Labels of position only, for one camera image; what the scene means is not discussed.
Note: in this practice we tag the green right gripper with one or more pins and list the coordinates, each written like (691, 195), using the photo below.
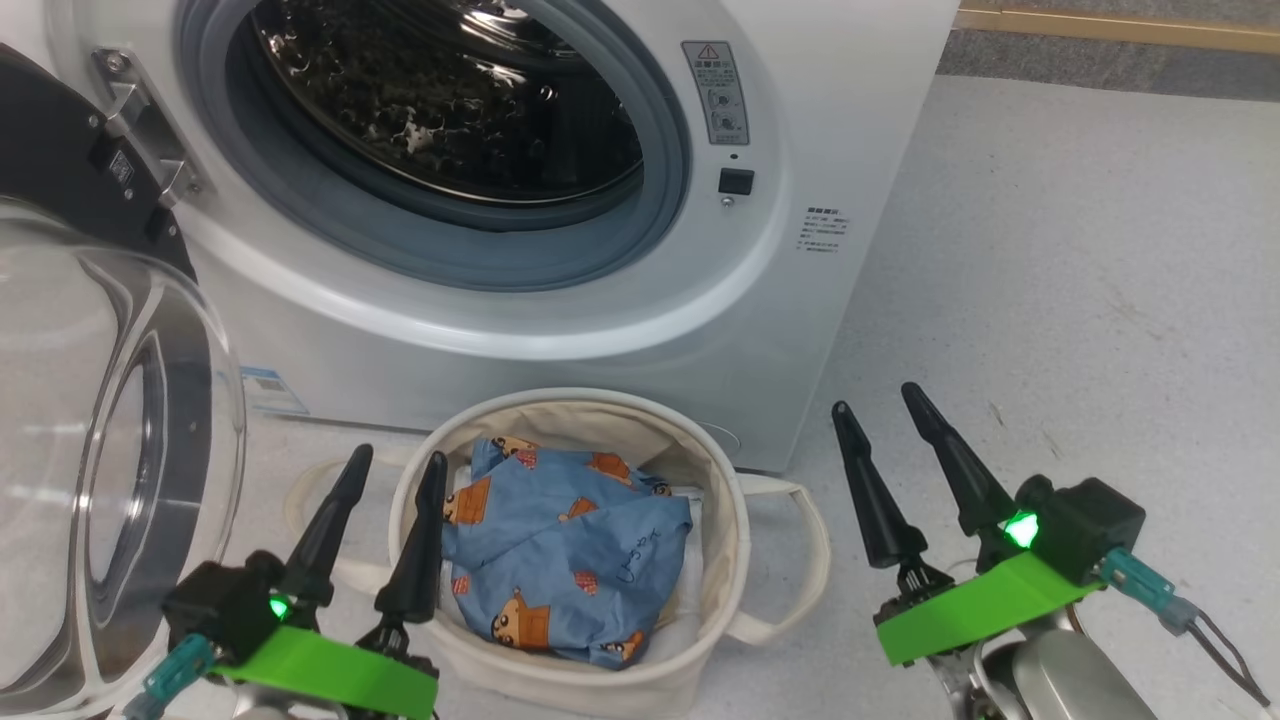
(980, 605)

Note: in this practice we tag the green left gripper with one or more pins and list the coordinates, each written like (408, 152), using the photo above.
(320, 670)

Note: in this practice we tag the blue cartoon print garment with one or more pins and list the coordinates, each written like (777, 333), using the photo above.
(570, 540)

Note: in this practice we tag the black-rimmed glass washer door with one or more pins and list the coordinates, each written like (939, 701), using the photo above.
(40, 140)

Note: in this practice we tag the beige canvas laundry basket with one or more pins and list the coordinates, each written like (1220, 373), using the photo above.
(700, 465)

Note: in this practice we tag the white front-load washing machine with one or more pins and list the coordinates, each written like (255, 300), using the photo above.
(600, 330)

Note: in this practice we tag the black door latch socket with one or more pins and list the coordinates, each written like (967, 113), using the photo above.
(736, 181)

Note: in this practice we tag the metal door hinge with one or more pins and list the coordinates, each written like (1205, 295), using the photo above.
(140, 115)

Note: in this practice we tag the blue white energy sticker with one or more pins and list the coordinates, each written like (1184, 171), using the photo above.
(272, 392)

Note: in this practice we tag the small printed text label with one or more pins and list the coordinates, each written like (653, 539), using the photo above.
(823, 230)

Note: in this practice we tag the grey warning sticker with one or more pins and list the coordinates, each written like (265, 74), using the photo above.
(716, 92)

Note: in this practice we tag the wooden floor strip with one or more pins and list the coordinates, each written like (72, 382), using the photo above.
(1120, 28)

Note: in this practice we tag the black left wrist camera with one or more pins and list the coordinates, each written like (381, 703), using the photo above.
(220, 605)

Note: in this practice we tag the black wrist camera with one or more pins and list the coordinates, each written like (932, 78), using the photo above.
(220, 605)
(1085, 525)

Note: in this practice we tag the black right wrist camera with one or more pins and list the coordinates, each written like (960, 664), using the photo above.
(1085, 525)

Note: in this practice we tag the teal left camera connector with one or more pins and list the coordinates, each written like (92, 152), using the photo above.
(175, 675)

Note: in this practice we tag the teal camera connector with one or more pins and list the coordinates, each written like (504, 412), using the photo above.
(1145, 588)
(175, 675)

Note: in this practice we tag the teal right camera connector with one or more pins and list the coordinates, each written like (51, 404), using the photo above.
(1145, 588)

